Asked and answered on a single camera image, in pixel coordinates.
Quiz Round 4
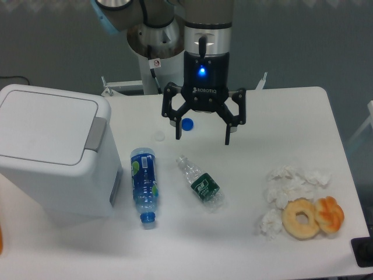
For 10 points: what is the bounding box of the white push-lid trash can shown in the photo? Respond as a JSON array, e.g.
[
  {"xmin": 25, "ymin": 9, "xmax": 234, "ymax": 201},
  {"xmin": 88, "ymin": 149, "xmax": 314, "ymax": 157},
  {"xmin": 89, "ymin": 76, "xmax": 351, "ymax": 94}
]
[{"xmin": 1, "ymin": 85, "xmax": 122, "ymax": 216}]

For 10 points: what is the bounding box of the orange glazed twisted bun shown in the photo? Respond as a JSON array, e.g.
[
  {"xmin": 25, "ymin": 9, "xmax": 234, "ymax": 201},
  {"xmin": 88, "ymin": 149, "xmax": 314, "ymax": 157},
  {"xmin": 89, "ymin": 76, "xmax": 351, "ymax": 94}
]
[{"xmin": 315, "ymin": 196, "xmax": 344, "ymax": 234}]

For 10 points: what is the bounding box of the black device at edge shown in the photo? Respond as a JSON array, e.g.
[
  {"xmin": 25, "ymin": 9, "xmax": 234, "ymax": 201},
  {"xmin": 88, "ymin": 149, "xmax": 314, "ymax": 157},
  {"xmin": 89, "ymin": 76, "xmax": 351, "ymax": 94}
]
[{"xmin": 351, "ymin": 237, "xmax": 372, "ymax": 268}]

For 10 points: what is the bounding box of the black cable on pedestal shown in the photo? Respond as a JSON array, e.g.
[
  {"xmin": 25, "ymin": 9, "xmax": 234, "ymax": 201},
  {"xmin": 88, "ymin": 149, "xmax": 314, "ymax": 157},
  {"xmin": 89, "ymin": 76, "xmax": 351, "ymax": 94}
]
[{"xmin": 147, "ymin": 45, "xmax": 163, "ymax": 95}]

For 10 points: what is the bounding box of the orange object at left edge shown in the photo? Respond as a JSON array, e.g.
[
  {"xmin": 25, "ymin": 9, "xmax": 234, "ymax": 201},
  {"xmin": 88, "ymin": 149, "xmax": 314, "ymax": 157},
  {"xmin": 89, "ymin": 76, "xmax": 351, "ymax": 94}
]
[{"xmin": 0, "ymin": 226, "xmax": 4, "ymax": 255}]

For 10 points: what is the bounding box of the small crumpled white tissue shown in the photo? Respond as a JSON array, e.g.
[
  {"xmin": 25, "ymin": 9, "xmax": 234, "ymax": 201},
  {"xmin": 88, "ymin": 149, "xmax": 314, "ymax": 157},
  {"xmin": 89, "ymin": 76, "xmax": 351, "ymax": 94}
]
[{"xmin": 260, "ymin": 209, "xmax": 283, "ymax": 240}]

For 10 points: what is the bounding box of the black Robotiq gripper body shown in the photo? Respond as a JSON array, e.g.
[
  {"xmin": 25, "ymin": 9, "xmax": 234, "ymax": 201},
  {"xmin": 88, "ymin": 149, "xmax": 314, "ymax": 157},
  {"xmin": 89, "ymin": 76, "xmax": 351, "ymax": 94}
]
[{"xmin": 180, "ymin": 51, "xmax": 230, "ymax": 113}]

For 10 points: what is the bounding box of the clear bottle green label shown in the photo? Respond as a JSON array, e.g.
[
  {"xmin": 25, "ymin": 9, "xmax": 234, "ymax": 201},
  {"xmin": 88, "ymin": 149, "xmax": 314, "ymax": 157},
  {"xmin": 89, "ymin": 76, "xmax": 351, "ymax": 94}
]
[{"xmin": 176, "ymin": 155, "xmax": 224, "ymax": 212}]

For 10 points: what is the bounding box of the plain ring doughnut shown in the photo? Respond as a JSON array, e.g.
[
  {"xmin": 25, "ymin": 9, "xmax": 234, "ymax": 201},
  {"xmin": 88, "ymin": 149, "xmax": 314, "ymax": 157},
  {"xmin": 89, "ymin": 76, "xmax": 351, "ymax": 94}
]
[{"xmin": 281, "ymin": 199, "xmax": 320, "ymax": 240}]

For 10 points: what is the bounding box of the white bottle cap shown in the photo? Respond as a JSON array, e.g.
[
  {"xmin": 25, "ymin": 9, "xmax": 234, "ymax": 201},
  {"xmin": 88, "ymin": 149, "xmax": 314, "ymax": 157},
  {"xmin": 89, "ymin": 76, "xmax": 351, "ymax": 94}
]
[{"xmin": 154, "ymin": 131, "xmax": 165, "ymax": 142}]

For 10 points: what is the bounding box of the white frame at right edge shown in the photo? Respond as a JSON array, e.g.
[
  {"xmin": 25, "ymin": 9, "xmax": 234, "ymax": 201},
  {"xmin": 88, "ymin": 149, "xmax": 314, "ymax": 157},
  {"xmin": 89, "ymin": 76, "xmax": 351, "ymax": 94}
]
[{"xmin": 345, "ymin": 100, "xmax": 372, "ymax": 156}]

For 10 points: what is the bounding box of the black cable on floor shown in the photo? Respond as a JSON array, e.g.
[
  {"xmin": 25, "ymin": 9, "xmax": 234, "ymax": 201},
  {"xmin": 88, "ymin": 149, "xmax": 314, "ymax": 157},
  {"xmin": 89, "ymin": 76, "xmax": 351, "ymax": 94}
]
[{"xmin": 0, "ymin": 75, "xmax": 30, "ymax": 86}]

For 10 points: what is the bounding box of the blue bottle cap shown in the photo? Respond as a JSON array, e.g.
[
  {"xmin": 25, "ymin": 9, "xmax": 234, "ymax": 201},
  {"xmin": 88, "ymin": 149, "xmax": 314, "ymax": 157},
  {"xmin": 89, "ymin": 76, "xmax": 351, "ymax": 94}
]
[{"xmin": 181, "ymin": 118, "xmax": 194, "ymax": 131}]

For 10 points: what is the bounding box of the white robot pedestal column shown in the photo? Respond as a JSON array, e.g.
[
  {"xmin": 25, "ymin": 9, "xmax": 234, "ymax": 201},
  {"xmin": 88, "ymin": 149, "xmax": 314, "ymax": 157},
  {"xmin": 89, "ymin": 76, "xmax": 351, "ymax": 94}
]
[{"xmin": 127, "ymin": 17, "xmax": 184, "ymax": 90}]

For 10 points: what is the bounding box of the blue plastic bottle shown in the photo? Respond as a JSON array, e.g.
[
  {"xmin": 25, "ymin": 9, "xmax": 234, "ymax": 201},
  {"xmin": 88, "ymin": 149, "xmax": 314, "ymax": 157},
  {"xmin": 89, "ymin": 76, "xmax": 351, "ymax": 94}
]
[{"xmin": 130, "ymin": 148, "xmax": 159, "ymax": 229}]

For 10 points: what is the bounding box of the large crumpled white tissue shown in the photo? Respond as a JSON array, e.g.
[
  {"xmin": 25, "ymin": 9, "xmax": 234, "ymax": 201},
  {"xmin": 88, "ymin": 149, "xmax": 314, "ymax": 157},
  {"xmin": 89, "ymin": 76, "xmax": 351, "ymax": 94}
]
[{"xmin": 265, "ymin": 165, "xmax": 332, "ymax": 209}]

